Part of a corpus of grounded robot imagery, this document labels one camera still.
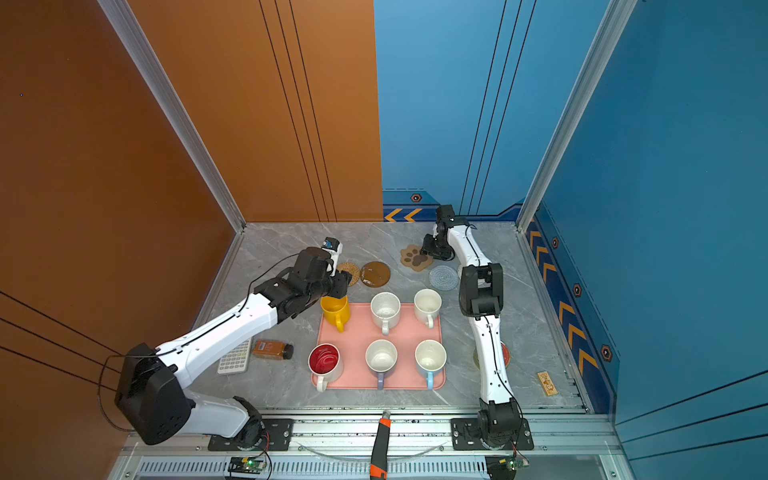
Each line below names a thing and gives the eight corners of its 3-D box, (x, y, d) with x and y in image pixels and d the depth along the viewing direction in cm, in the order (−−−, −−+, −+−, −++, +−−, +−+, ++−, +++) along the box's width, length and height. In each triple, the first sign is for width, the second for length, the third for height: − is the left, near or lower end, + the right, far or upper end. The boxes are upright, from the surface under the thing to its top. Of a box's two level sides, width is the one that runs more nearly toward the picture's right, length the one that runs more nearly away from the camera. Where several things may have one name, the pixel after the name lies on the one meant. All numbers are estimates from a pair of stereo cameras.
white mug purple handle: (358, 374, 84) (355, 363, 78) (378, 345, 90) (377, 332, 83) (382, 391, 81) (381, 382, 75) (402, 360, 87) (402, 348, 80)
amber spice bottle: (256, 360, 87) (250, 355, 84) (260, 346, 90) (255, 340, 87) (291, 360, 87) (287, 355, 84) (294, 346, 90) (290, 340, 87)
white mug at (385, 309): (370, 340, 90) (369, 328, 84) (372, 304, 97) (371, 291, 91) (400, 340, 89) (400, 328, 83) (400, 304, 97) (400, 291, 91)
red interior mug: (310, 393, 81) (303, 385, 75) (317, 354, 88) (310, 343, 82) (340, 393, 81) (335, 384, 75) (344, 354, 88) (340, 343, 82)
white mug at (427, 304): (415, 334, 91) (416, 321, 84) (413, 302, 98) (414, 288, 91) (440, 334, 91) (444, 321, 84) (437, 302, 98) (440, 288, 91)
